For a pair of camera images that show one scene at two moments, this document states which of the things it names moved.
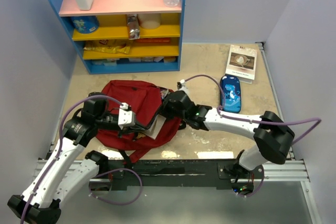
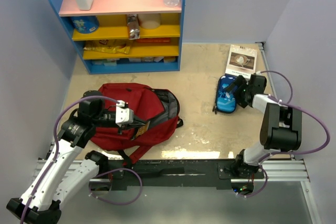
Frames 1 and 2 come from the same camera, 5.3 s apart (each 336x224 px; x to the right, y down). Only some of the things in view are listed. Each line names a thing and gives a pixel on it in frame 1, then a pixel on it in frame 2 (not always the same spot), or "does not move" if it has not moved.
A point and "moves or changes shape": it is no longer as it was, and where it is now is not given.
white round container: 149,21 does not move
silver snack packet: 134,27 does not move
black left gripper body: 106,121 does not move
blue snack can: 85,24 does not move
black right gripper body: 169,110 → 241,94
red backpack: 136,103 moves or changes shape
